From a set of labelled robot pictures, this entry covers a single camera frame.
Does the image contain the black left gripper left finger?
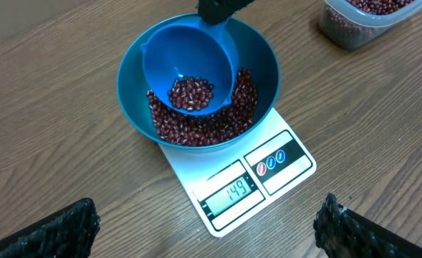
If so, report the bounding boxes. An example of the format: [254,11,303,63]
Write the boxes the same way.
[0,198,100,258]

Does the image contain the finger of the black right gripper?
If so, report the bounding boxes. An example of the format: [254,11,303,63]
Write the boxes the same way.
[198,0,254,25]

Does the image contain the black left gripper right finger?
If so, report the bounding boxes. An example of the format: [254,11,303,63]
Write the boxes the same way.
[313,193,422,258]

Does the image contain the blue plastic measuring scoop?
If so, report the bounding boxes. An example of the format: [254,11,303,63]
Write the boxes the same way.
[140,15,239,115]

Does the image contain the white digital kitchen scale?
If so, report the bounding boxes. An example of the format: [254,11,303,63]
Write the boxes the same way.
[160,109,317,238]

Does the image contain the teal metal bowl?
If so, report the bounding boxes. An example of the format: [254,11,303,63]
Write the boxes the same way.
[116,13,281,153]

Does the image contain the red beans in bowl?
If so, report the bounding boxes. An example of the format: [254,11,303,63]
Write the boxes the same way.
[146,68,258,147]

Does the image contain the red adzuki beans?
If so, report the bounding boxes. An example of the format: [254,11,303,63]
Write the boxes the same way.
[323,0,422,37]

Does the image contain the clear plastic container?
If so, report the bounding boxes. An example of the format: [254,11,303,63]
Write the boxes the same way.
[319,0,422,49]

